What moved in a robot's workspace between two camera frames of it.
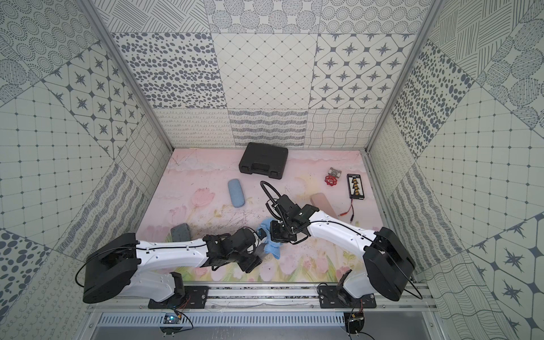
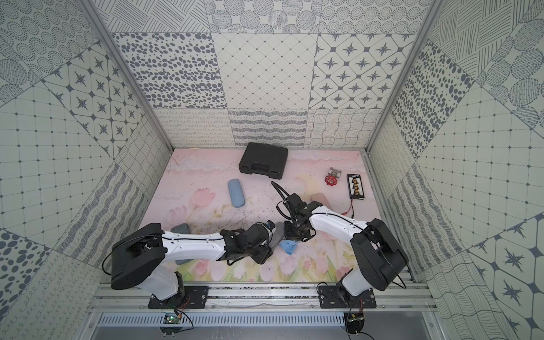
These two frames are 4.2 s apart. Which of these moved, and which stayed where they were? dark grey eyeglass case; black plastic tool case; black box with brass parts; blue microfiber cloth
Moved: blue microfiber cloth
Stayed: dark grey eyeglass case; black plastic tool case; black box with brass parts
